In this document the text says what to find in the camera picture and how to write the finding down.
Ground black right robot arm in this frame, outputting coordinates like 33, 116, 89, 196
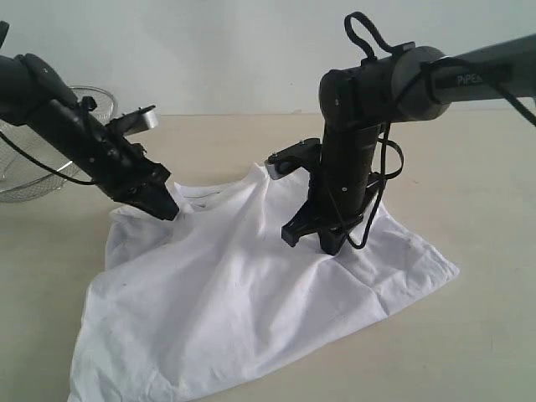
265, 35, 535, 255

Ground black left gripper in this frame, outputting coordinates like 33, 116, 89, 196
87, 133, 179, 221

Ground metal mesh basket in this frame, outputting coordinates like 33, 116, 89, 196
0, 85, 118, 205

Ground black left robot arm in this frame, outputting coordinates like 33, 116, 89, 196
1, 53, 179, 220

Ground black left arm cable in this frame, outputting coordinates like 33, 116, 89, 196
0, 129, 95, 185

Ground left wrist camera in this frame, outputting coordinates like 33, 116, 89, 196
106, 105, 158, 137

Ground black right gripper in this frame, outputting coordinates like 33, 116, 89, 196
281, 168, 377, 255

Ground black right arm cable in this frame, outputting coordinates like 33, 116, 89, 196
341, 11, 536, 249

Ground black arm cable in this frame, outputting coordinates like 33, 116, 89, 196
341, 11, 536, 249
0, 129, 95, 185

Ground white t-shirt red print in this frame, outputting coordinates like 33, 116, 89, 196
69, 165, 459, 401

